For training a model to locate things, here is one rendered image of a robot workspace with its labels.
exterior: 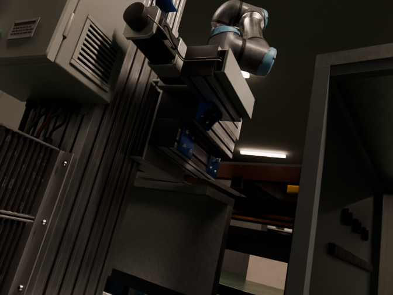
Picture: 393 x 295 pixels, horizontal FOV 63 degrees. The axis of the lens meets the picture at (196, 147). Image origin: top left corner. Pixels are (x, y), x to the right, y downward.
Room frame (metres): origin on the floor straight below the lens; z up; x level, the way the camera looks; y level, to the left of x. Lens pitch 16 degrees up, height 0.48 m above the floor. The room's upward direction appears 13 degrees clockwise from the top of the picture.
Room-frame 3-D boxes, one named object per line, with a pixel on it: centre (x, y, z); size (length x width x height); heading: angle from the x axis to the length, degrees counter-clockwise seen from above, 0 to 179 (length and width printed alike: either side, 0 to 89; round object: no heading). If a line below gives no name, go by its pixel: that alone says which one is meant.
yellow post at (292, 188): (1.30, -0.44, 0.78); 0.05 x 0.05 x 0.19; 52
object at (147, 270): (1.64, 0.33, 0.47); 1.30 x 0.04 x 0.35; 52
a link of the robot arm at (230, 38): (1.05, -0.01, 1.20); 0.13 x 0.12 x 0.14; 98
